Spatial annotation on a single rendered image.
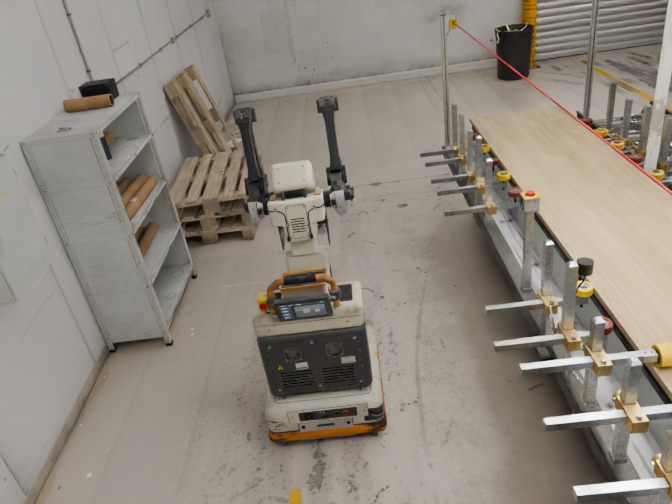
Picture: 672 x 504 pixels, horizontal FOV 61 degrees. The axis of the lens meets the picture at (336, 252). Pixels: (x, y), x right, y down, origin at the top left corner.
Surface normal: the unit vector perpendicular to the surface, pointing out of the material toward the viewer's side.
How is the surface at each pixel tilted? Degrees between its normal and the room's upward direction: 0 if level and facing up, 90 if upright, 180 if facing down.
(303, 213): 82
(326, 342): 90
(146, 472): 0
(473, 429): 0
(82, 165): 90
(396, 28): 90
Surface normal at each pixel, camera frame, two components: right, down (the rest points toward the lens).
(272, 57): 0.02, 0.50
